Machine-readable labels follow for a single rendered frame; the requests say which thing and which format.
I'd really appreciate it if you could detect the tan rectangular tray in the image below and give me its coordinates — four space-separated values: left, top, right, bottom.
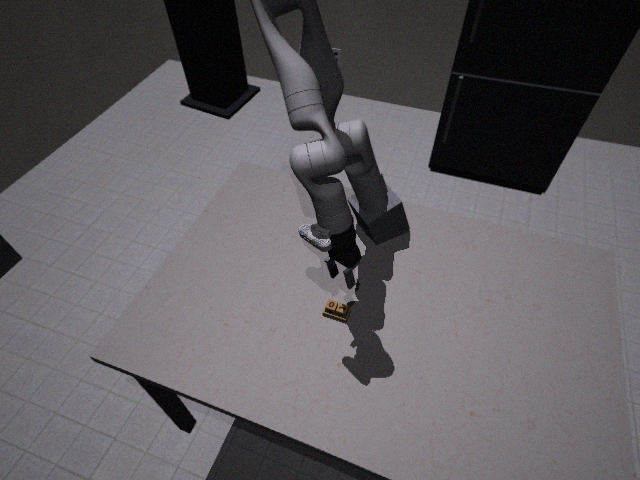
323 308 351 323

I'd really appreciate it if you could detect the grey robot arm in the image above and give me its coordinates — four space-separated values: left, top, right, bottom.
250 0 388 217

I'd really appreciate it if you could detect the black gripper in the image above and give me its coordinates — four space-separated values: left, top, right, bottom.
298 203 361 289

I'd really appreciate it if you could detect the tan cube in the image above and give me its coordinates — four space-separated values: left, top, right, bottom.
336 303 349 318
325 299 338 315

